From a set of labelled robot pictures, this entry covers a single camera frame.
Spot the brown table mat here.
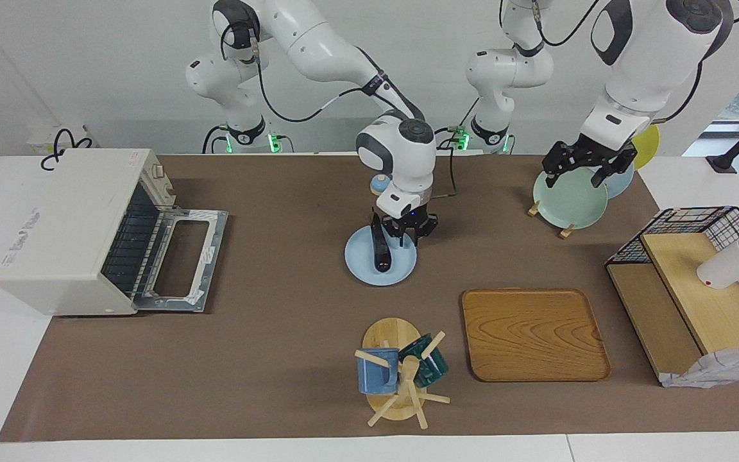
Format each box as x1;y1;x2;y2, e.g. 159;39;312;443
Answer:
0;154;739;443

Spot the white power adapter box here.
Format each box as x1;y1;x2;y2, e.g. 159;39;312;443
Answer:
28;125;88;155

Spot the black base cable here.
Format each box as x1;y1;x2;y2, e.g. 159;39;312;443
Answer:
420;96;479;152
201;124;230;155

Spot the pale green plate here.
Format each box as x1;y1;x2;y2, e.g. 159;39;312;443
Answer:
532;167;609;230

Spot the yellow plate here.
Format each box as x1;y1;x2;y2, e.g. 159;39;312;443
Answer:
629;123;660;171

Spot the wooden plate rack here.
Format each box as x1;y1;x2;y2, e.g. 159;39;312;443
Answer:
527;200;577;239

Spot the wire shelf with wooden boards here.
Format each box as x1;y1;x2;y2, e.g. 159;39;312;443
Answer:
605;206;739;389

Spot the black oven power cable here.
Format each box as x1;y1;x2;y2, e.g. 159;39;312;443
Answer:
40;128;98;171

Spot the large light blue plate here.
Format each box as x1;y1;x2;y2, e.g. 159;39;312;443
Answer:
604;160;635;200

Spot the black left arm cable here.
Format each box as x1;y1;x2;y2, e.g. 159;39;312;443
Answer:
655;0;739;124

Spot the white paper cup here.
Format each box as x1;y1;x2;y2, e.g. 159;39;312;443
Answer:
696;237;739;290

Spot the small light blue plate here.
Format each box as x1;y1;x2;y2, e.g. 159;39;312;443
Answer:
344;224;418;287

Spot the dark purple eggplant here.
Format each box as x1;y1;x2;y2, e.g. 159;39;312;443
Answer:
371;214;394;273

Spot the blue ceramic mug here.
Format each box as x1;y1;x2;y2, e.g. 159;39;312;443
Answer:
357;348;400;395

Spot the white toaster oven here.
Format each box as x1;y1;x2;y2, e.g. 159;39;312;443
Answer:
0;149;229;316

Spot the wooden mug tree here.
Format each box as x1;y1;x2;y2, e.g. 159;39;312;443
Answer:
354;318;452;430

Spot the dark green ceramic mug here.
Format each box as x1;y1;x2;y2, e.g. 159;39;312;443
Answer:
398;334;450;388

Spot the wooden serving tray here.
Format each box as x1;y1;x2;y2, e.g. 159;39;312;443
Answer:
461;288;612;383

